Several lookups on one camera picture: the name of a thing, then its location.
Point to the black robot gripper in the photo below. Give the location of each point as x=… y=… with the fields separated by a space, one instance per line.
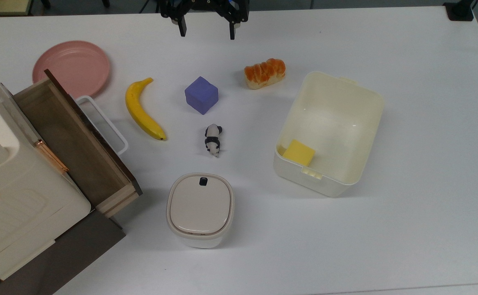
x=206 y=5

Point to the cream plastic box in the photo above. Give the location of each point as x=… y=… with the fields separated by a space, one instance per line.
x=329 y=135

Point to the purple foam cube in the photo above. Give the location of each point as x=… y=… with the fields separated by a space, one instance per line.
x=201 y=95

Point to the orange glazed bread loaf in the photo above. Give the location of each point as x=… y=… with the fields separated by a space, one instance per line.
x=264 y=73

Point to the yellow banana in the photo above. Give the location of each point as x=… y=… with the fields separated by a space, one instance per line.
x=140 y=110

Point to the black white panda toy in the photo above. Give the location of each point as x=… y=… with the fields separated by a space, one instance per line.
x=213 y=140

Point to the pink round plate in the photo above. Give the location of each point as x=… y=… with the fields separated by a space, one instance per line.
x=71 y=67

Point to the yellow block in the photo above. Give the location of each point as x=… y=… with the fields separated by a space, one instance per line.
x=299 y=153

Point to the brown wooden drawer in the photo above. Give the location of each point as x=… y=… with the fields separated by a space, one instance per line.
x=75 y=143

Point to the cream lidded bin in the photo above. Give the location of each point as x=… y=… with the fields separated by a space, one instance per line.
x=200 y=209

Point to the yellowish wooden table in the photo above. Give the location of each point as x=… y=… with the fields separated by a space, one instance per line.
x=1 y=6

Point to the cream plastic cabinet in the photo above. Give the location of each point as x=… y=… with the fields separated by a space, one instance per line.
x=13 y=192

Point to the dark brown cabinet base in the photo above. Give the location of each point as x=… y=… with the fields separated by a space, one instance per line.
x=66 y=254

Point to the black camera stand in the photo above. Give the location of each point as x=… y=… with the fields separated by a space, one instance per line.
x=460 y=10

